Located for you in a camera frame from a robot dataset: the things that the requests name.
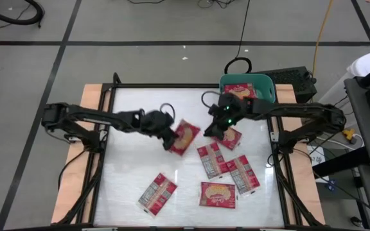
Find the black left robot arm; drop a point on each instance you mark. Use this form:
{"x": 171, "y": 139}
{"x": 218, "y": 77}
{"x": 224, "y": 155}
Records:
{"x": 92, "y": 117}

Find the black metal table frame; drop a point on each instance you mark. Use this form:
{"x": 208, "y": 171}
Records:
{"x": 172, "y": 85}

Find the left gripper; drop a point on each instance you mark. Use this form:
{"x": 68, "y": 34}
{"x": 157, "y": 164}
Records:
{"x": 156, "y": 123}

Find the small blue item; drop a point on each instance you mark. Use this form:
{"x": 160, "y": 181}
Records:
{"x": 331, "y": 185}

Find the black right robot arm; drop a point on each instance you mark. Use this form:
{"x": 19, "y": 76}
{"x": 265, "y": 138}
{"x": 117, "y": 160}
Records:
{"x": 300, "y": 112}

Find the black desk leg bar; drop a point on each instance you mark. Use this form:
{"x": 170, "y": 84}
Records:
{"x": 342, "y": 162}

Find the teal plastic basket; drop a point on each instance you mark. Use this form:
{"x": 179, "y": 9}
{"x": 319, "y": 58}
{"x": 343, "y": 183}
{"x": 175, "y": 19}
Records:
{"x": 266, "y": 85}

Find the white paper sheet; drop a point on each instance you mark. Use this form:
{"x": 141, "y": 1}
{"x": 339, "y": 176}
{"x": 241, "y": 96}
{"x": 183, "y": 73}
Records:
{"x": 316, "y": 158}

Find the yellow plug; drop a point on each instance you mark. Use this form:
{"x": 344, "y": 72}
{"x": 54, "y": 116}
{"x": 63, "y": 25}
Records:
{"x": 349, "y": 133}

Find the black mouse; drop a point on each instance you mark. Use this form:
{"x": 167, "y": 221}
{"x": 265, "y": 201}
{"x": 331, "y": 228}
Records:
{"x": 356, "y": 221}

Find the white bin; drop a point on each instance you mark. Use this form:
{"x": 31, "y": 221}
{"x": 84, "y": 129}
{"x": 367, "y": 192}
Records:
{"x": 368, "y": 64}

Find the light brown wooden board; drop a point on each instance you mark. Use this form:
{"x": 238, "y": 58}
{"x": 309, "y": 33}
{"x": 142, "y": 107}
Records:
{"x": 72, "y": 199}

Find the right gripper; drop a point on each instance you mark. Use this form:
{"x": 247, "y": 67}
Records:
{"x": 231, "y": 110}

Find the red popcorn bag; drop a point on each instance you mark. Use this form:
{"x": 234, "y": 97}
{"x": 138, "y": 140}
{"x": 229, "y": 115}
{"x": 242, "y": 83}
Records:
{"x": 186, "y": 136}
{"x": 243, "y": 174}
{"x": 240, "y": 90}
{"x": 232, "y": 140}
{"x": 212, "y": 160}
{"x": 157, "y": 194}
{"x": 217, "y": 194}

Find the black vented equipment box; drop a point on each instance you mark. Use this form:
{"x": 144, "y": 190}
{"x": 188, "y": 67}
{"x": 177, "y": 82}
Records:
{"x": 291, "y": 80}

